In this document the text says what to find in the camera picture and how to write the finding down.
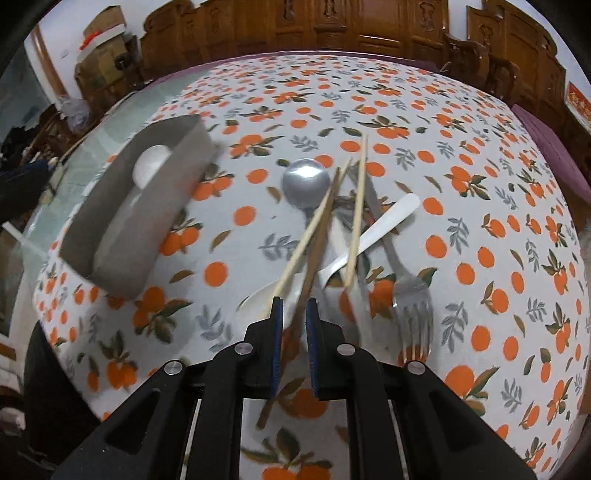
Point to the carved wooden chair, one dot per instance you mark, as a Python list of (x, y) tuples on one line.
[(286, 23), (526, 55), (175, 41), (406, 27)]

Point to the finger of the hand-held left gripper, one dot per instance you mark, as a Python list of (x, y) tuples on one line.
[(25, 189)]

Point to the metal fork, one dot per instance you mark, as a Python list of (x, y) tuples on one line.
[(411, 295)]

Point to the orange fruit print tablecloth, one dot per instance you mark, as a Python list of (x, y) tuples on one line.
[(461, 230)]

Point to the red wall poster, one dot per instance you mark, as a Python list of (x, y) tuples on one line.
[(578, 104)]

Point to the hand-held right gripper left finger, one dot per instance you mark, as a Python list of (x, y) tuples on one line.
[(276, 332)]

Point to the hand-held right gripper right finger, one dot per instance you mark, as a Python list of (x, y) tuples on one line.
[(313, 332)]

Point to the grey rectangular utensil tray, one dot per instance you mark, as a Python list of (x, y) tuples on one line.
[(184, 157)]

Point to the white box red print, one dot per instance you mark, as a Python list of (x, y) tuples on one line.
[(99, 44)]

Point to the small brown cardboard box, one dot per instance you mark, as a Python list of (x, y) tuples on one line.
[(108, 21)]

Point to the dark brown wooden chopstick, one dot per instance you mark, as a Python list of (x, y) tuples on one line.
[(318, 249)]

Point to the wooden armchair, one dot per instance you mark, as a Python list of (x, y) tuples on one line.
[(480, 64)]

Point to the clear plastic bag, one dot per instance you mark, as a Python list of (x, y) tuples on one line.
[(76, 113)]

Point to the large round metal spoon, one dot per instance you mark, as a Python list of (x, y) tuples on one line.
[(304, 182)]

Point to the large brown cardboard box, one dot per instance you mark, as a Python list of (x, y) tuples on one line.
[(106, 74)]

